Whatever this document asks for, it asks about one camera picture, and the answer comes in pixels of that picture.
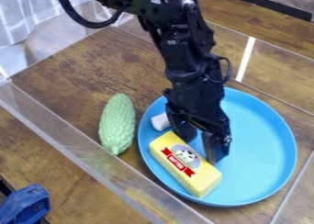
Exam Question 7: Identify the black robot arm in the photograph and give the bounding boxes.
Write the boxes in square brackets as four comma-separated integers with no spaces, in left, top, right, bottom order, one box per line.
[96,0,231,163]

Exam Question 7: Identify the grey checked cloth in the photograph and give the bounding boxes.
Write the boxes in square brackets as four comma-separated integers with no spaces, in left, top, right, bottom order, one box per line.
[0,0,64,49]

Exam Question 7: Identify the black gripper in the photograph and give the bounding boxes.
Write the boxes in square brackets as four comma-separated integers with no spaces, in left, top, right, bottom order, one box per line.
[163,68,231,165]

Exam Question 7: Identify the clear acrylic enclosure wall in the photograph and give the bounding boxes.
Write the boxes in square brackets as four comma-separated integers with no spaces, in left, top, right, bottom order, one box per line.
[0,0,314,224]

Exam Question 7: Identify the clear acrylic corner bracket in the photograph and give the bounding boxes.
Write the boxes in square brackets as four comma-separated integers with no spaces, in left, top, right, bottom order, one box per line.
[101,6,133,27]

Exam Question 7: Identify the blue clamp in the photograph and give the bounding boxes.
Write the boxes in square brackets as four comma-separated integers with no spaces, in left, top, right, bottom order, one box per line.
[0,184,50,224]

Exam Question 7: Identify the black cable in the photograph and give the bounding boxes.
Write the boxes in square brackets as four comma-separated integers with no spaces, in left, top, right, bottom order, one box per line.
[52,0,129,29]

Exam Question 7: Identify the green bitter gourd toy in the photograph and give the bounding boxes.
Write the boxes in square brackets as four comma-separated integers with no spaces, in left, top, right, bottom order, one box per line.
[97,94,135,155]

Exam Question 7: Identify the blue round tray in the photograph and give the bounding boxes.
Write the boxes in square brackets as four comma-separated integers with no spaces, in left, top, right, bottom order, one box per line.
[137,88,296,207]

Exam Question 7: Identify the yellow butter brick toy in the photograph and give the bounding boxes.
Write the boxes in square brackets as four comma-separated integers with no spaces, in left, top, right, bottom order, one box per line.
[148,131,221,198]

